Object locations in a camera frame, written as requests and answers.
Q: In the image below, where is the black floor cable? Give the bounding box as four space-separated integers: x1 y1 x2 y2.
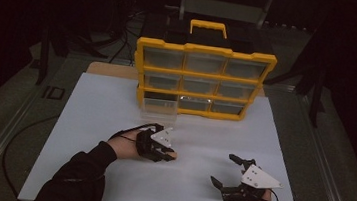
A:
0 110 61 201

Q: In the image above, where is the grid of clear organizer bins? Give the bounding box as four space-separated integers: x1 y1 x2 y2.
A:
137 47 269 118

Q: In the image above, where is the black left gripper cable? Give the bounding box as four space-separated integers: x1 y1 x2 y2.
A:
108 118 166 147

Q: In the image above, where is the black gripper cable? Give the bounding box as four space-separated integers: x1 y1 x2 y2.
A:
108 118 166 147
265 187 282 201

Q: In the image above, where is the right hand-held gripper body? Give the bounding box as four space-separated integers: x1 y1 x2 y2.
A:
220 160 286 201

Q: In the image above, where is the black rectangular frame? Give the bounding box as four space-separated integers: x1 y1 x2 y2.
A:
41 84 66 101

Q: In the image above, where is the clear plastic drawer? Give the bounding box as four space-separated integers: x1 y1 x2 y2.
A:
139 91 181 125

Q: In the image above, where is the yellow black organizer cabinet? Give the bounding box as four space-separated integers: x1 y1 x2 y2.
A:
127 13 282 134

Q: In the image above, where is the black metal stand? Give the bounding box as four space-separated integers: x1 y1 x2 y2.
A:
35 25 74 89
292 59 330 130

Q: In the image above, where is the person's left hand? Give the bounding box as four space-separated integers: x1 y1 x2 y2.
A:
105 126 146 162

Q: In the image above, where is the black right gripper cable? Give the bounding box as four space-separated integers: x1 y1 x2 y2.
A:
265 187 282 201

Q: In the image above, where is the bundle of black cables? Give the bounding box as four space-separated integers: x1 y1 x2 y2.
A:
103 0 145 67

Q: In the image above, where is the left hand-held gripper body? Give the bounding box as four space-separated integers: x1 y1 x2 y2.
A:
133 121 176 164

